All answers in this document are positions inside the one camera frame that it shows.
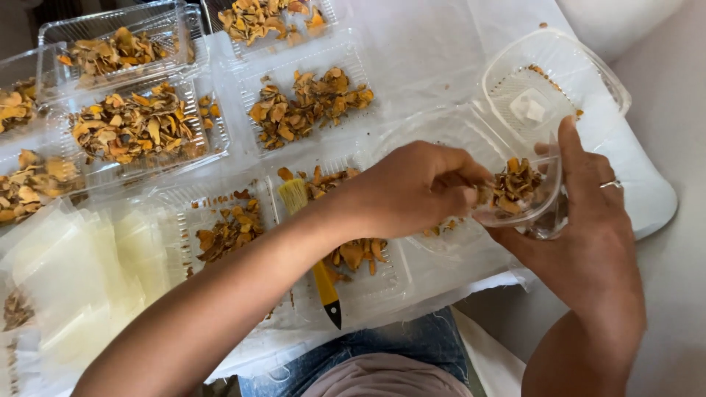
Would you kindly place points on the loose dried peel bits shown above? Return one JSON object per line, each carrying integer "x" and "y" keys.
{"x": 441, "y": 226}

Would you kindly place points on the heaps of dried orange peel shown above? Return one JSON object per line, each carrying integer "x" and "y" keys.
{"x": 138, "y": 127}

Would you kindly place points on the clear bag with dried peel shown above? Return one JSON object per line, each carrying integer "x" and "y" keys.
{"x": 16, "y": 311}

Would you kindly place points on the group of filled clear containers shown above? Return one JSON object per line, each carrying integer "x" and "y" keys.
{"x": 331, "y": 55}

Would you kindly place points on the person's left hand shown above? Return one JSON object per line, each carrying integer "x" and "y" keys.
{"x": 408, "y": 190}

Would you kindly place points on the dried peel portion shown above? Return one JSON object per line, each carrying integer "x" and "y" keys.
{"x": 513, "y": 187}

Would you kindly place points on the small clear plastic cup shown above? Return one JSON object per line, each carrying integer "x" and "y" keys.
{"x": 538, "y": 218}

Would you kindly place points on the person's pink shirt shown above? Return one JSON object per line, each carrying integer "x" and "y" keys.
{"x": 386, "y": 377}

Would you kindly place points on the open empty clear clamshell box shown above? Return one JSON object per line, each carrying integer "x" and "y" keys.
{"x": 579, "y": 66}

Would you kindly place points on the stack of clear plastic bags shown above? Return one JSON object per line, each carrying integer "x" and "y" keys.
{"x": 71, "y": 275}

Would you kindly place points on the small white packet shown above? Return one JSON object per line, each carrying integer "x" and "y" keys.
{"x": 528, "y": 106}

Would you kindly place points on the person's blue jeans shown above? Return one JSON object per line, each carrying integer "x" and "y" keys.
{"x": 397, "y": 336}

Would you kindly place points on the white table cover sheet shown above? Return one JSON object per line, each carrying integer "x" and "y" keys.
{"x": 430, "y": 55}

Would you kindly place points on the person's right hand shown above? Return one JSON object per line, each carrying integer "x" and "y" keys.
{"x": 590, "y": 248}

